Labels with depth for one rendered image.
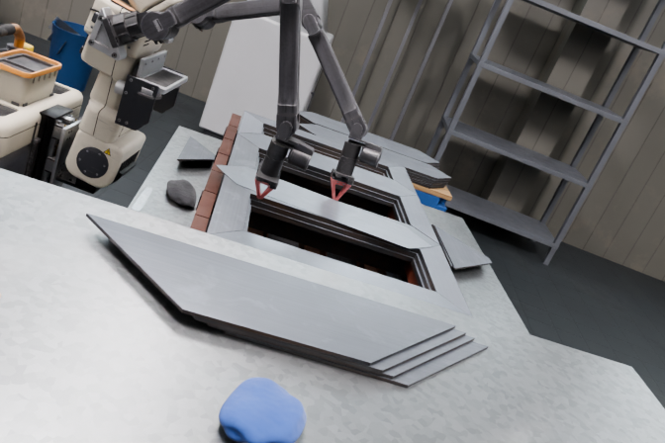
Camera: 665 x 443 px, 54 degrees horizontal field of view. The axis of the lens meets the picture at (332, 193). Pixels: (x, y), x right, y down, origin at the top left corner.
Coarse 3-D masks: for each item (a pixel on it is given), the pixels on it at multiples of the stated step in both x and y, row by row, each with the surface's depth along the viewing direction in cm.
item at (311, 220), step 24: (312, 144) 271; (288, 168) 238; (312, 168) 240; (384, 168) 277; (360, 192) 243; (384, 192) 245; (288, 216) 197; (312, 216) 198; (360, 240) 201; (384, 240) 203; (432, 240) 215; (432, 288) 183
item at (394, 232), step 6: (384, 222) 214; (390, 222) 216; (396, 222) 218; (384, 228) 209; (390, 228) 211; (396, 228) 213; (402, 228) 215; (384, 234) 204; (390, 234) 206; (396, 234) 208; (402, 234) 210; (390, 240) 201; (396, 240) 203; (402, 240) 205
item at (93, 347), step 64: (0, 192) 106; (64, 192) 114; (0, 256) 91; (64, 256) 96; (256, 256) 119; (0, 320) 79; (64, 320) 84; (128, 320) 88; (192, 320) 94; (448, 320) 124; (0, 384) 71; (64, 384) 74; (128, 384) 78; (192, 384) 82; (320, 384) 91; (384, 384) 97; (448, 384) 104; (512, 384) 111; (576, 384) 120; (640, 384) 130
